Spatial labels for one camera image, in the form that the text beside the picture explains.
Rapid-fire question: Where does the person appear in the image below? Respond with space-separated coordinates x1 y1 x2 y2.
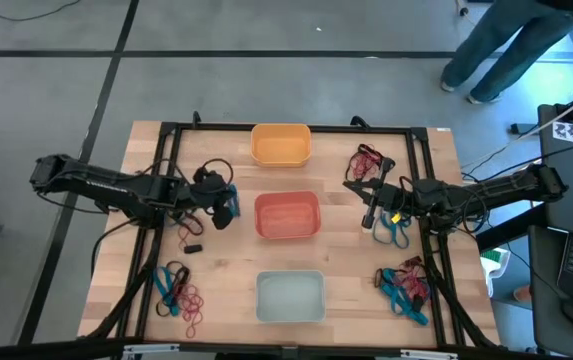
439 0 573 106

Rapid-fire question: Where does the orange plastic basket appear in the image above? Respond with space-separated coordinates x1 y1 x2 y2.
253 190 323 240

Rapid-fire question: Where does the black floor cable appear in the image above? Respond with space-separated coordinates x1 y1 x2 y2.
0 0 83 23

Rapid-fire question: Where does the silver metal plate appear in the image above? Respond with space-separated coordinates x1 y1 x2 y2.
399 348 460 360
122 343 181 359

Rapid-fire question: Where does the black aluminium table frame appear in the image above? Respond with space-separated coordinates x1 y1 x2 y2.
85 119 500 351

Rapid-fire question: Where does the black crossbeam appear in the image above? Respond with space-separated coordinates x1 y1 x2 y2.
0 338 573 360

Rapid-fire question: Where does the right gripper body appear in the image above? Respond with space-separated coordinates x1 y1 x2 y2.
362 158 415 232

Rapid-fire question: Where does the white cable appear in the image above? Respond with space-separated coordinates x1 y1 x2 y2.
460 79 573 174

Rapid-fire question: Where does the red rubber band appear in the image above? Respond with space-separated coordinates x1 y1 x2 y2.
346 149 382 181
183 309 203 340
175 283 206 321
177 222 195 251
394 262 430 301

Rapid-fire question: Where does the thin black rubber band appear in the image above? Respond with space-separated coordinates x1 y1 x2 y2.
168 208 206 237

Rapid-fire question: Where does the black desk foot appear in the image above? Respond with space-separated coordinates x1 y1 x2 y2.
509 122 540 136

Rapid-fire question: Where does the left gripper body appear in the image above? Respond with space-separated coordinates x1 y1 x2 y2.
185 168 241 232

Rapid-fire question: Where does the white plastic basket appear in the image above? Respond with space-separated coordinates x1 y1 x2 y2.
255 269 327 324

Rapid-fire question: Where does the yellow plastic basket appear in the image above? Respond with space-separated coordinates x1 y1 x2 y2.
249 123 313 169

